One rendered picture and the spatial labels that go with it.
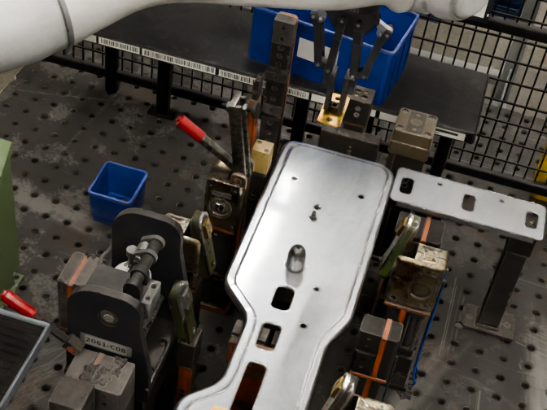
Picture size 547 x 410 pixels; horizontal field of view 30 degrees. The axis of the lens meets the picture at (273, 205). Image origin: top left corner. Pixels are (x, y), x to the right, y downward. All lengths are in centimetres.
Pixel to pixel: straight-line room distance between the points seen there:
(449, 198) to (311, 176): 26
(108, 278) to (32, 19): 42
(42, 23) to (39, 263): 95
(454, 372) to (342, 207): 42
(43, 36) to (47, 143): 115
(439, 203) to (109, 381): 76
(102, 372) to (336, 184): 65
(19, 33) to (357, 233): 80
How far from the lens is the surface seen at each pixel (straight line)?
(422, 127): 200
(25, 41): 127
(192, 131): 178
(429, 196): 194
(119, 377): 149
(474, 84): 220
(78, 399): 144
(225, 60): 213
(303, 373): 161
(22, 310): 149
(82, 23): 129
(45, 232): 220
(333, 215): 185
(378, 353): 172
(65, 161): 236
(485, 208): 195
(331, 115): 167
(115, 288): 148
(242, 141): 175
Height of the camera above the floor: 227
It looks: 43 degrees down
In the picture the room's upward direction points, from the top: 9 degrees clockwise
